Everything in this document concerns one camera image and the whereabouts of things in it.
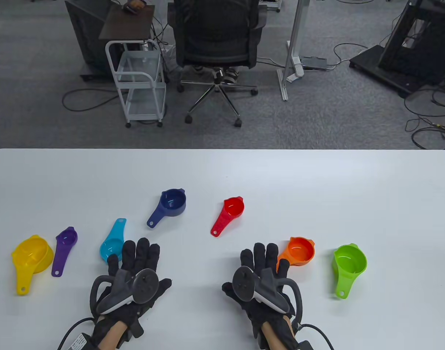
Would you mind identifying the black glove cable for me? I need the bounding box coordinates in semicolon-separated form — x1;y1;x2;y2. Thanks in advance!
57;317;95;350
297;323;335;350

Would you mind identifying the person's left forearm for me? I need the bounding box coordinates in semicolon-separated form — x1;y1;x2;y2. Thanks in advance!
98;321;129;350

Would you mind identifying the person's right hand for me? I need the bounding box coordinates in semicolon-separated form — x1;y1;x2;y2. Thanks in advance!
222;242;298;343

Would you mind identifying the green plastic measuring cup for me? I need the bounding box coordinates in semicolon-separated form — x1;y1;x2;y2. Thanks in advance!
332;243;367;299

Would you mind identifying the black cabinet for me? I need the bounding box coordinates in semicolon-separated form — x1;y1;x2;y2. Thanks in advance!
65;0;124;81

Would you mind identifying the grey hand controller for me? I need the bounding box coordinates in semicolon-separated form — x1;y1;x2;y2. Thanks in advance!
232;266;303;325
90;269;159;318

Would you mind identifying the yellow plastic measuring cup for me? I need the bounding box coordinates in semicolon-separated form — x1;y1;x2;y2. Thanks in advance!
11;234;54;295

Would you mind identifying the orange plastic measuring cup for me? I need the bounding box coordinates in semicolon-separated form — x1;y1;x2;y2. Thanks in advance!
276;236;316;272

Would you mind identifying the black floor cable bundle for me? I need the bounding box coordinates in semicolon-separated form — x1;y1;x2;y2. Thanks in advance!
404;82;445;152

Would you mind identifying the grey right hand controller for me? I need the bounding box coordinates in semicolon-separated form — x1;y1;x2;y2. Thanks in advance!
232;266;303;325

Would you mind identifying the grey left hand controller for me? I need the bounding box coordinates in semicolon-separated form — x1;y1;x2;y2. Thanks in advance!
90;269;159;318

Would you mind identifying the person's left hand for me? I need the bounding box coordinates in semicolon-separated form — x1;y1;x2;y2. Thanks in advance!
91;238;172;339

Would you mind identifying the black adapter cable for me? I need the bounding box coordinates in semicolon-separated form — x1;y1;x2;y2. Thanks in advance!
326;43;369;70

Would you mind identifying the dark blue plastic measuring cup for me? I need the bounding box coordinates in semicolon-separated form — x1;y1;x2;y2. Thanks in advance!
147;188;187;229

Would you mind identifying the purple plastic measuring cup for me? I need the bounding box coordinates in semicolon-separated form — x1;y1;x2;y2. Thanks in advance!
51;226;78;277

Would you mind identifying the black left wrist sensor box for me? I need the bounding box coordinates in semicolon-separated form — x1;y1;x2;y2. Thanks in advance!
58;330;95;350

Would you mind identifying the light blue plastic measuring cup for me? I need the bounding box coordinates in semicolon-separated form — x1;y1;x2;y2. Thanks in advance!
100;218;127;265

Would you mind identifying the small brown side table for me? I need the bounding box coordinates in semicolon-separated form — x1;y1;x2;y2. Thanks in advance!
98;4;155;40

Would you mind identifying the white rolling cart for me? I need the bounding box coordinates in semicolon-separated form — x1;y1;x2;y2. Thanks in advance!
105;39;167;128

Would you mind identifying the black mesh office chair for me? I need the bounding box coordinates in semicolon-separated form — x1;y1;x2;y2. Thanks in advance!
168;0;267;128

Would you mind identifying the person's right forearm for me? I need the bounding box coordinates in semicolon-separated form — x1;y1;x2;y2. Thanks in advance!
261;316;294;350

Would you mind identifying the black floor cable loop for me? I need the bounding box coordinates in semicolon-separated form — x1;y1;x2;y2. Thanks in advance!
62;89;129;112

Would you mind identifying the red plastic measuring cup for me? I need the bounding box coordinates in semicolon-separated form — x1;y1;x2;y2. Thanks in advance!
210;196;244;238

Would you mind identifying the white metal desk leg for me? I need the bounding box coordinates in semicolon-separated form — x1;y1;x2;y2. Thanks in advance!
277;0;310;101

